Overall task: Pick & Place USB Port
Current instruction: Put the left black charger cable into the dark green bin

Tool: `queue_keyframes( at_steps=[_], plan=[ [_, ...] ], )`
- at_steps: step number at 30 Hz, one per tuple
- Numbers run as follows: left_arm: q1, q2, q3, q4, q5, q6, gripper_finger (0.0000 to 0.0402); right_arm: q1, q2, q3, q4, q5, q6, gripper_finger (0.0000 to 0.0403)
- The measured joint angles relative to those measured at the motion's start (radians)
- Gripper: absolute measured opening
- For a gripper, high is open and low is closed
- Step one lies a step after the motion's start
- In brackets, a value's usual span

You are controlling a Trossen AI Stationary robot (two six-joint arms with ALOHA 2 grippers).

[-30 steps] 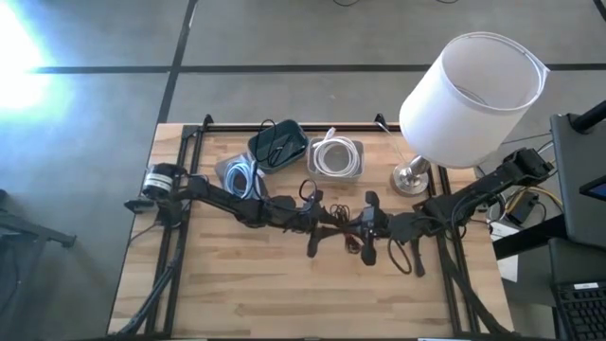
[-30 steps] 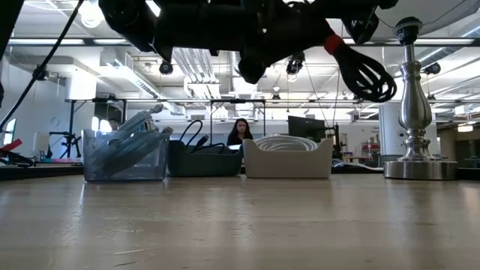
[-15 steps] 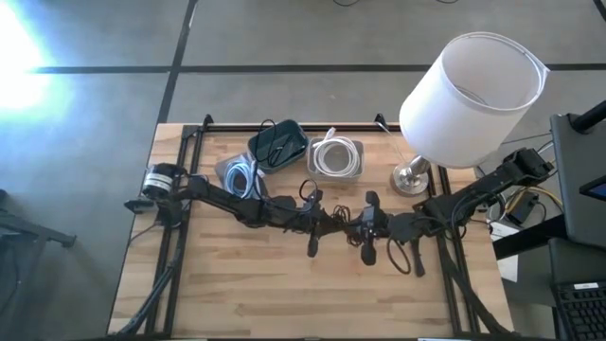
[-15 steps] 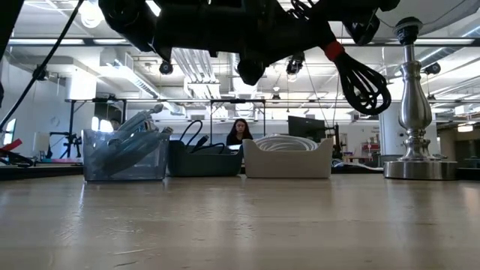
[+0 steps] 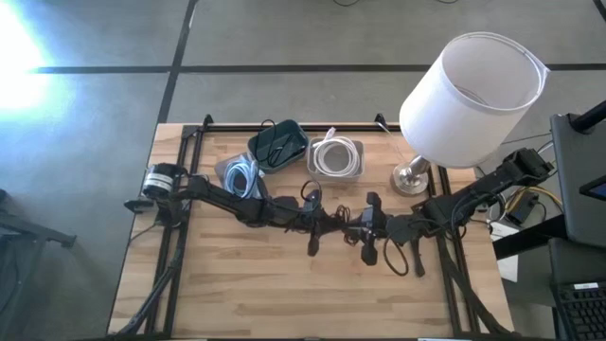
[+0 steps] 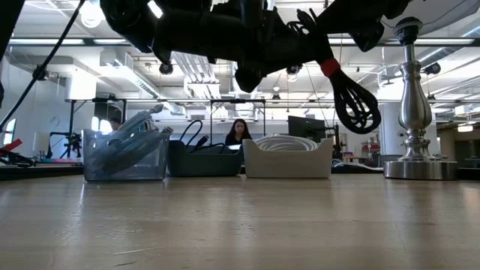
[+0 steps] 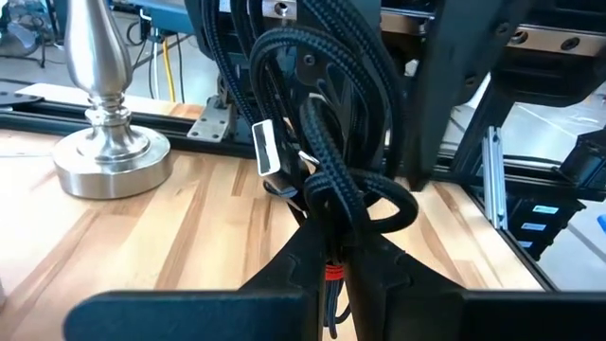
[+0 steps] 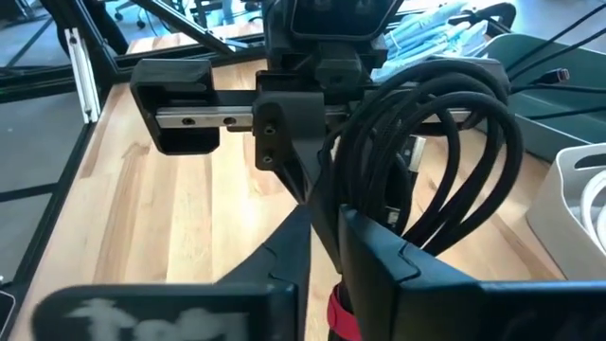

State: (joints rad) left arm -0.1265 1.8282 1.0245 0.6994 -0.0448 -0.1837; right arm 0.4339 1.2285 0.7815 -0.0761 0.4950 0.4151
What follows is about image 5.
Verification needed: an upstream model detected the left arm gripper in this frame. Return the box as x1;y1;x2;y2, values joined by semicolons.
282;188;354;259

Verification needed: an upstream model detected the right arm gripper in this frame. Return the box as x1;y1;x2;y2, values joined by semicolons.
344;190;416;267

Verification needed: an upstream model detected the thin brown USB cable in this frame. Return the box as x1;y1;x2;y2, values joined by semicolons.
254;118;307;170

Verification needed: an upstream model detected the white plastic bin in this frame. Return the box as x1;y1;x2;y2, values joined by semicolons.
306;136;365;184

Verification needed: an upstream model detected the teal plastic bin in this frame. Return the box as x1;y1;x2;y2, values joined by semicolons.
246;118;310;175

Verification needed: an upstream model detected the grey translucent plastic bin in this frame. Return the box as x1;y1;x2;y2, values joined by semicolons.
213;151;267;201

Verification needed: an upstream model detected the white paper sheet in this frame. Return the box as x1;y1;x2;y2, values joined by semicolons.
490;220;521;284

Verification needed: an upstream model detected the white shade chrome table lamp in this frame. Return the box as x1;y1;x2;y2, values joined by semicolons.
390;30;553;198

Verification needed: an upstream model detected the black power adapter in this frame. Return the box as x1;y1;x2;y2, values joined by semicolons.
507;191;540;226

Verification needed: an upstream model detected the black diagonal support beam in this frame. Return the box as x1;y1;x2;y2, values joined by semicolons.
491;215;569;260

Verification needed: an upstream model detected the black monitor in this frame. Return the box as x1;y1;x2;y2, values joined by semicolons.
550;99;606;250

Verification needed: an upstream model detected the black keyboard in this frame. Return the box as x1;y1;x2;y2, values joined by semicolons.
553;279;606;341

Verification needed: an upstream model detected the small blue lit screen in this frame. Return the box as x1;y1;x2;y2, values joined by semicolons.
579;174;606;203

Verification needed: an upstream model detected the black floor stand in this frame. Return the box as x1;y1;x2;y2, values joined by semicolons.
0;188;78;304

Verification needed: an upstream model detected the black left wrist camera cable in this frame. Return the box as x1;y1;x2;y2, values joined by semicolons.
299;179;325;203

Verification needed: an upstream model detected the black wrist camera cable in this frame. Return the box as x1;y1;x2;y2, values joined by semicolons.
382;235;410;278
299;179;325;203

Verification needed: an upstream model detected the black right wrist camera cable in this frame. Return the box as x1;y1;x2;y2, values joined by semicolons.
382;235;410;278

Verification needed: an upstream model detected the black aluminium table frame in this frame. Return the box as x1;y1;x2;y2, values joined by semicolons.
113;113;522;341

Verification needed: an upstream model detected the yellow cable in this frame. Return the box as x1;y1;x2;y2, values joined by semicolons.
504;184;564;209

